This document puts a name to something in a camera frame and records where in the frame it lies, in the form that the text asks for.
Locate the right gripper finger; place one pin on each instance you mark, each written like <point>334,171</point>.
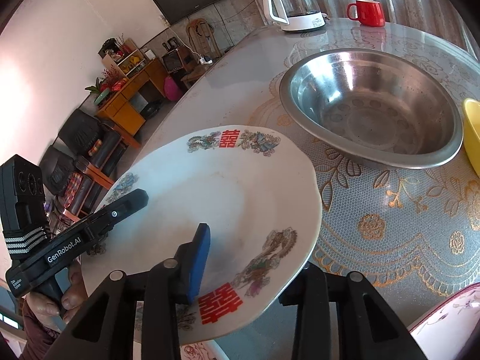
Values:
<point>192,258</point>

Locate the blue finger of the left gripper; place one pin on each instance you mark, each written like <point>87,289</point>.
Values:
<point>110,215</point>

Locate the white plate with red characters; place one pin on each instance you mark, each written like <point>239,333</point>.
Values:
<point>256,191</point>

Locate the stainless steel bowl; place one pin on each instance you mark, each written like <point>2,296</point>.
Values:
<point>376,108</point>

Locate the yellow plastic bowl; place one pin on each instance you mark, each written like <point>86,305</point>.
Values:
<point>471,110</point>

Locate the person left hand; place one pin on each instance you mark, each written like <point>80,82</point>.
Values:
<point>47,312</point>

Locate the black armchair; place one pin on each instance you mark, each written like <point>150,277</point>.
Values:
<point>77,168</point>

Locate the pink bag on floor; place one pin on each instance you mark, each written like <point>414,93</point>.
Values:
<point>172,91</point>

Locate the small black speaker cabinet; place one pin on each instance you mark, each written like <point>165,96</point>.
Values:
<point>178,59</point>

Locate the wooden chair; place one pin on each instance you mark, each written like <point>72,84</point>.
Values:
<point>204,47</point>

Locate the white plate with purple rim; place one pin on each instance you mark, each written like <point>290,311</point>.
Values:
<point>444,331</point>

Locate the white glass electric kettle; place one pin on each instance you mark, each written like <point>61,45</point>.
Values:
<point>294,15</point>

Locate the red mug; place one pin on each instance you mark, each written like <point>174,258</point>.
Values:
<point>367,12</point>

